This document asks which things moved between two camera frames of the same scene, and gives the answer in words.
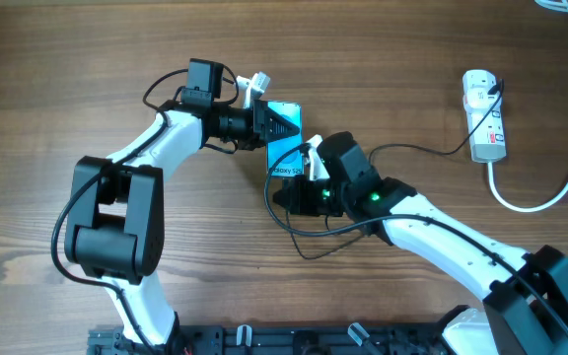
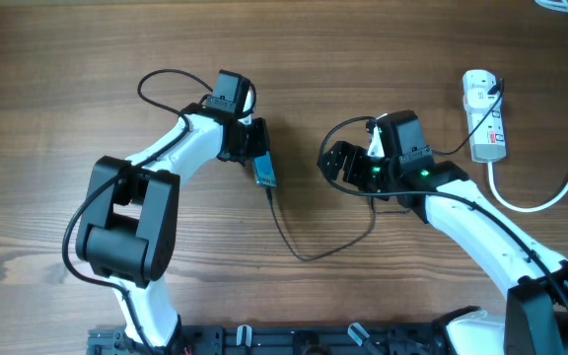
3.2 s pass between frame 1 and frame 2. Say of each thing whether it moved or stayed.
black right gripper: moved
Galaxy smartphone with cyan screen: moved
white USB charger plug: stayed
